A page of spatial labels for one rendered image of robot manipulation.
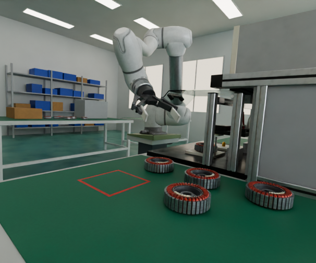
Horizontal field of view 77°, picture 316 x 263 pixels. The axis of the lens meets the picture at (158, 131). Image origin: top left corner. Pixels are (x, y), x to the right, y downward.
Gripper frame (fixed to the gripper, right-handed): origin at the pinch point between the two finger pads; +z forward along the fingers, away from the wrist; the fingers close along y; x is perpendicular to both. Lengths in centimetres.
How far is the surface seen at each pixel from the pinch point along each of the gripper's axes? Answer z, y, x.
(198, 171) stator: 20.9, -7.3, -7.8
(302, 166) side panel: 35.2, -29.5, 6.9
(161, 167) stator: 13.1, 1.7, -12.6
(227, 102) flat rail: -3.6, -31.6, 7.2
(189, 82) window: -462, -344, -145
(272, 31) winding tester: -0.9, -32.8, 36.8
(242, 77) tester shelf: 7.3, -20.5, 21.5
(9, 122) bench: -187, 86, -131
